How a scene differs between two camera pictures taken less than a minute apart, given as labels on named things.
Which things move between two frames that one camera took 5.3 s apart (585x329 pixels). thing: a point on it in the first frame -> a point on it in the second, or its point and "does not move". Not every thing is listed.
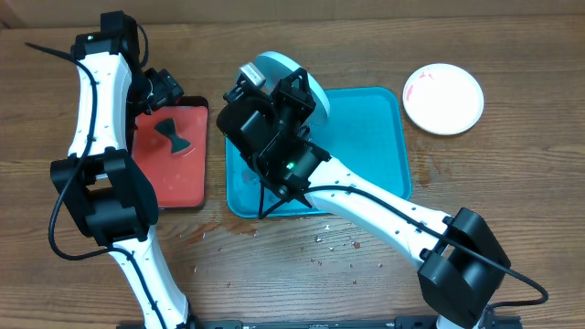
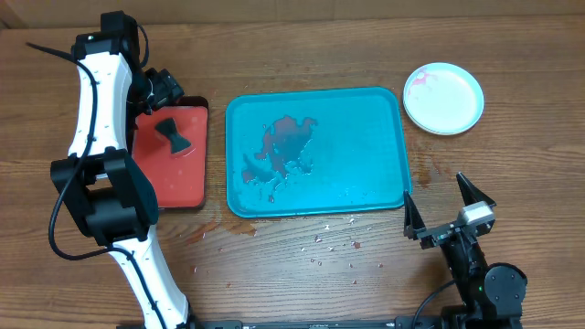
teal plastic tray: (364, 132) does not move
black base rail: (401, 323) does not move
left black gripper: (168, 89) does not move
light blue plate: (274, 66) -> (443, 98)
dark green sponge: (167, 127) does not move
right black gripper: (299, 106) -> (411, 223)
